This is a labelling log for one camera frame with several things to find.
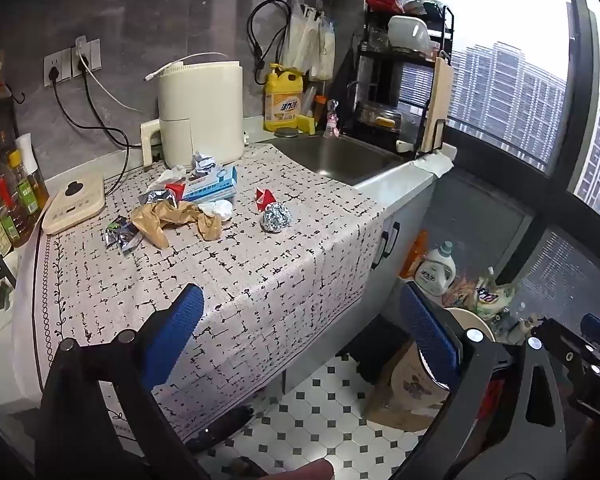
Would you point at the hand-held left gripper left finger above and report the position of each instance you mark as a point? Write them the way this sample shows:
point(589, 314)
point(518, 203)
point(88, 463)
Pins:
point(172, 335)

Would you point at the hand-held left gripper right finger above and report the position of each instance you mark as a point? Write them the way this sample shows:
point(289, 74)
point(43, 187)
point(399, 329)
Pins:
point(430, 335)

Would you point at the cream round bin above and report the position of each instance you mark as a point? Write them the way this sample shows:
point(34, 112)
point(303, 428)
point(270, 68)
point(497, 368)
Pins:
point(475, 320)

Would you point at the green silver wrapper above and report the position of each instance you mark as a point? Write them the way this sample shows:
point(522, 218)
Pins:
point(122, 235)

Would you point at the brown paper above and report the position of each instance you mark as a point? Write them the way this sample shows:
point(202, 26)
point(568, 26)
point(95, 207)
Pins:
point(155, 220)

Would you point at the white tissue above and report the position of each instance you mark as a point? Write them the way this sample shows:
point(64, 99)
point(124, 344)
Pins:
point(217, 209)

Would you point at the silver foil wrapper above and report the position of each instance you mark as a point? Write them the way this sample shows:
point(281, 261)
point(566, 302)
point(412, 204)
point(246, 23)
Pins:
point(155, 197)

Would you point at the red box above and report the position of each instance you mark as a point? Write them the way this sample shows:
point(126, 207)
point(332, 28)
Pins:
point(176, 191)

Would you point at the blue white box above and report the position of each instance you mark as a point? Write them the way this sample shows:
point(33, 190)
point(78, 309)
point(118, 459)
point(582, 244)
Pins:
point(212, 185)

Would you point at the foil ball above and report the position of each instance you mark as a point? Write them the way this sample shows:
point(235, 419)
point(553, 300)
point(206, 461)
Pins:
point(277, 218)

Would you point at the white plastic bag red print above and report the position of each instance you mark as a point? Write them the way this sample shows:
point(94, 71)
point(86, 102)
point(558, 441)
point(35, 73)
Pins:
point(172, 176)

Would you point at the red paper scrap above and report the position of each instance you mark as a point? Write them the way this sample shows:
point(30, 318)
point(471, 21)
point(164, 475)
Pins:
point(266, 199)

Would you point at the white paper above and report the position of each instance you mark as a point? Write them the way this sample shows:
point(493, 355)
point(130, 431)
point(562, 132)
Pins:
point(203, 164)

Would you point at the trash bin with bag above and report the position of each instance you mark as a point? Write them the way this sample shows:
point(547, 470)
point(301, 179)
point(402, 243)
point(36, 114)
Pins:
point(400, 395)

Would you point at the white laundry detergent bottle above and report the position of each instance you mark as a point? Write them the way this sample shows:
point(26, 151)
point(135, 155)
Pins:
point(435, 272)

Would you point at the white refill pouch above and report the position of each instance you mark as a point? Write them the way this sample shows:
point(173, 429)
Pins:
point(490, 295)

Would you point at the grey black patterned tablecloth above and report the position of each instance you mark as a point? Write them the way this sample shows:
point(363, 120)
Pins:
point(230, 285)

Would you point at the black slipper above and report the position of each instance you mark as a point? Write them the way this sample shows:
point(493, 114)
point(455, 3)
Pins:
point(220, 430)

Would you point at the grey sink cabinet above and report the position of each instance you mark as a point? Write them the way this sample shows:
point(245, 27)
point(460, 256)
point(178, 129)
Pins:
point(415, 210)

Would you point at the cream electric kettle base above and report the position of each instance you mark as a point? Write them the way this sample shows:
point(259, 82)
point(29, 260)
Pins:
point(75, 210)

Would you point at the white cloth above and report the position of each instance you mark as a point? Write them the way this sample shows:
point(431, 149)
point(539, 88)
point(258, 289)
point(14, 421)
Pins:
point(435, 165)

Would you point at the person's leg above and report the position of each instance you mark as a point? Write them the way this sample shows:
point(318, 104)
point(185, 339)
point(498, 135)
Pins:
point(310, 472)

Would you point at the steel sink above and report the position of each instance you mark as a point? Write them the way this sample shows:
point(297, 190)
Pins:
point(340, 157)

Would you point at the oil bottle yellow cap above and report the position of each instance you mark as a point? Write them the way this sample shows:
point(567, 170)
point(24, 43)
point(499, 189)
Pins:
point(25, 200)

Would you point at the dark sauce bottle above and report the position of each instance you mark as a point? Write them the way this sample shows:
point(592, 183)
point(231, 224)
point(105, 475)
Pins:
point(2, 210)

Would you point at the cream air fryer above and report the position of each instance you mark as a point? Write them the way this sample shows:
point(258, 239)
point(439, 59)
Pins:
point(200, 110)

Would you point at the wooden cutting board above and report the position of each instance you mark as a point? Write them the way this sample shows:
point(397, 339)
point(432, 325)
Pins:
point(440, 105)

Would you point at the metal sink plug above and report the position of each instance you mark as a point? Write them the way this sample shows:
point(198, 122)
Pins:
point(286, 133)

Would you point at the small pink bottle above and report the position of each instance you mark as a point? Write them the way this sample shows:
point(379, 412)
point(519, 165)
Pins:
point(331, 125)

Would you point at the yellow sponge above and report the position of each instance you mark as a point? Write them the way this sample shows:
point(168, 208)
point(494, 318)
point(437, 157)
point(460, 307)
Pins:
point(307, 125)

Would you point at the chrome faucet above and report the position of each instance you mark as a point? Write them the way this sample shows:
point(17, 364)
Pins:
point(333, 106)

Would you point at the grey apartment building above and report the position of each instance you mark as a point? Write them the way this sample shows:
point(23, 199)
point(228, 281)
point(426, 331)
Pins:
point(505, 95)

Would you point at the yellow detergent bottle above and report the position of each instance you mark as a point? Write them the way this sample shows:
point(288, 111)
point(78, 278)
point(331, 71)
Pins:
point(282, 105)

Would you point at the orange capped bottle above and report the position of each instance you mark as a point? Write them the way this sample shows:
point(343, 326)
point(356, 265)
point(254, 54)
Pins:
point(320, 102)

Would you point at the black metal shelf rack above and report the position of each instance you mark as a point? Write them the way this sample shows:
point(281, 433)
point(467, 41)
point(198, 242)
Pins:
point(2, 110)

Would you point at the black dish rack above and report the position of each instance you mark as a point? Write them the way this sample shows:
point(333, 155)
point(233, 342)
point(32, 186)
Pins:
point(380, 53)

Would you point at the drinking glass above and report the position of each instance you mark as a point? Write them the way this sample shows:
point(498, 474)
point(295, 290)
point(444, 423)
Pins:
point(377, 40)

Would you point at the white lidded container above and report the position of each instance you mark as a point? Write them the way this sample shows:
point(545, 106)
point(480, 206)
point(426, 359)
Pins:
point(407, 35)

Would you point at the hanging clear plastic bags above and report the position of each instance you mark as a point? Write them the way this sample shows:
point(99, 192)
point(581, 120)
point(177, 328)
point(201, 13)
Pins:
point(300, 45)

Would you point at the dark bowl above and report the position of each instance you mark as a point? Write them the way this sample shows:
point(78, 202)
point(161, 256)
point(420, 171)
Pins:
point(427, 8)

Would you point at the black window frame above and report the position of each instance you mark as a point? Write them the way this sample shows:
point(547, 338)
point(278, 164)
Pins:
point(587, 60)

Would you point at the grey wall socket panel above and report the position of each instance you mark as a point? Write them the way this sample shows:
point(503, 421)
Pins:
point(95, 55)

